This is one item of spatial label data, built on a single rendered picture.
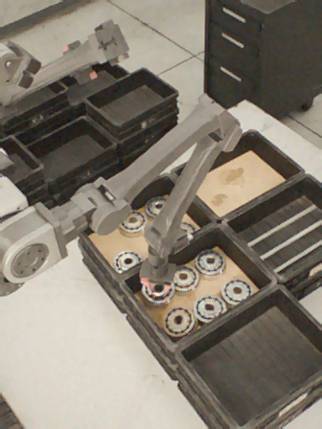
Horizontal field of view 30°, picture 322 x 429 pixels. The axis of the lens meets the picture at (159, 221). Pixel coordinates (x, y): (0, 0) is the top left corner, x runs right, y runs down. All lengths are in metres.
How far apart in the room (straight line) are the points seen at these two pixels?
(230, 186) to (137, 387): 0.82
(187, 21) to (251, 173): 2.62
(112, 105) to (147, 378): 1.66
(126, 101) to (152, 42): 1.41
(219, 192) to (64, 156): 1.11
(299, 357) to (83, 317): 0.73
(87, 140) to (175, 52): 1.48
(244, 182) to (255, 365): 0.75
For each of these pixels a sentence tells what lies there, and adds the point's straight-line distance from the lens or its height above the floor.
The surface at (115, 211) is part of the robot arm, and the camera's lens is 1.34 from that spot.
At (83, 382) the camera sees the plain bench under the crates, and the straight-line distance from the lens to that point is 1.96.
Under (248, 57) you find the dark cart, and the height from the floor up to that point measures 0.59.
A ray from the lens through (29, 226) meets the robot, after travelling 1.28.
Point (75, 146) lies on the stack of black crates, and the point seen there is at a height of 0.38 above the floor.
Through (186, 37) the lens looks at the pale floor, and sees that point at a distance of 4.58.
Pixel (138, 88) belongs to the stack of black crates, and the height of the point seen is 0.49.
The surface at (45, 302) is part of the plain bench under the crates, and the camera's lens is 2.14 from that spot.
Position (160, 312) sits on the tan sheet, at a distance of 1.91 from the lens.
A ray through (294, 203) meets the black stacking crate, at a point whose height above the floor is 0.83.
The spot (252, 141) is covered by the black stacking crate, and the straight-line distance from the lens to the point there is 2.36.
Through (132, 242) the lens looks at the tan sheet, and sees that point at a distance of 2.08.
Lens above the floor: 2.45
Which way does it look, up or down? 49 degrees down
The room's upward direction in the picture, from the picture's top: 3 degrees counter-clockwise
